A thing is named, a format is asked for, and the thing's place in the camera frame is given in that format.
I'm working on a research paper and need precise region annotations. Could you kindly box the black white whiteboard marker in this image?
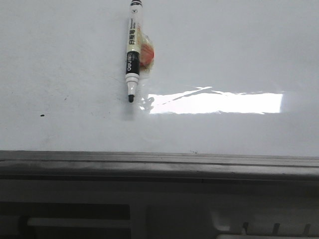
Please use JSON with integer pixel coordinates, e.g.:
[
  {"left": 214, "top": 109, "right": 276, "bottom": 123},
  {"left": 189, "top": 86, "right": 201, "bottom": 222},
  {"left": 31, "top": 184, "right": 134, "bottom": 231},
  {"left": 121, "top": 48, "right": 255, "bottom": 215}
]
[{"left": 125, "top": 0, "right": 143, "bottom": 103}]

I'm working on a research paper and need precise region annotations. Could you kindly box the red magnet under clear tape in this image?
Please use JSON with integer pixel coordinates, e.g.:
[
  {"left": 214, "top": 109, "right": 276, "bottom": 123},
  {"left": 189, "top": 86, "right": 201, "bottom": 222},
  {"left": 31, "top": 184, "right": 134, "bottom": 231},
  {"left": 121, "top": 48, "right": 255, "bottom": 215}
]
[{"left": 140, "top": 32, "right": 155, "bottom": 79}]

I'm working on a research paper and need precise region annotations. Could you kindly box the grey aluminium marker tray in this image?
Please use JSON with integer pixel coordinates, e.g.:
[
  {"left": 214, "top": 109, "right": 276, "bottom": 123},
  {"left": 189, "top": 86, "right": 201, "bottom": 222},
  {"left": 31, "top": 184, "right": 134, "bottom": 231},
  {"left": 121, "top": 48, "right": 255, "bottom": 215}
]
[{"left": 0, "top": 151, "right": 319, "bottom": 239}]

